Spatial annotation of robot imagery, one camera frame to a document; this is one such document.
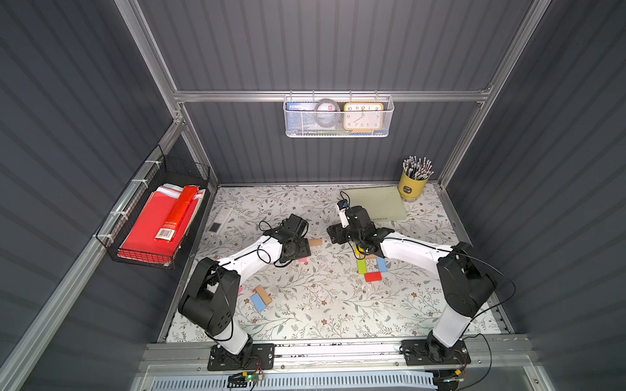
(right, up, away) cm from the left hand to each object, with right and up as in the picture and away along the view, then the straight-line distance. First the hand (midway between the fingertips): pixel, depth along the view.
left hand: (303, 252), depth 90 cm
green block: (+23, -6, +3) cm, 24 cm away
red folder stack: (-45, +7, -21) cm, 50 cm away
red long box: (-37, +15, -17) cm, 44 cm away
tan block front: (-14, -14, -4) cm, 20 cm away
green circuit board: (-12, -32, -21) cm, 40 cm away
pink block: (0, -2, -2) cm, 3 cm away
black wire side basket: (-48, +30, -6) cm, 57 cm away
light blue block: (+30, -5, +3) cm, 31 cm away
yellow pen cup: (+46, +29, +12) cm, 56 cm away
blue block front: (-15, -17, -6) cm, 23 cm away
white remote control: (-37, +11, +15) cm, 42 cm away
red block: (+27, -9, +1) cm, 29 cm away
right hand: (+12, +9, 0) cm, 15 cm away
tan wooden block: (+21, +3, -21) cm, 30 cm away
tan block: (+5, +2, +10) cm, 12 cm away
